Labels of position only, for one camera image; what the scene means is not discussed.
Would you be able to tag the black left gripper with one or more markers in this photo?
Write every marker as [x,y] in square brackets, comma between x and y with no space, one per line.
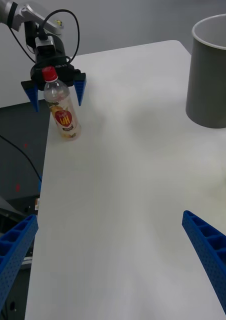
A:
[64,71]

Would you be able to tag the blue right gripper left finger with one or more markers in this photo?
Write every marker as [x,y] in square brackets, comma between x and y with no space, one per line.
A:
[10,255]

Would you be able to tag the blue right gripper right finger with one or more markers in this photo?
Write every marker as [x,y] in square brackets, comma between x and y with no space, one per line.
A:
[215,257]

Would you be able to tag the clear bottle with red cap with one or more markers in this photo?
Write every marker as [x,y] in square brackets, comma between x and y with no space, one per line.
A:
[65,120]

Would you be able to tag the silver and black left arm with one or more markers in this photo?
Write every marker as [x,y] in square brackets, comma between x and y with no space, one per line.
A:
[3,10]

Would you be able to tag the grey plastic bin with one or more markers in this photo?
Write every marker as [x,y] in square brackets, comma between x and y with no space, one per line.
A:
[208,87]

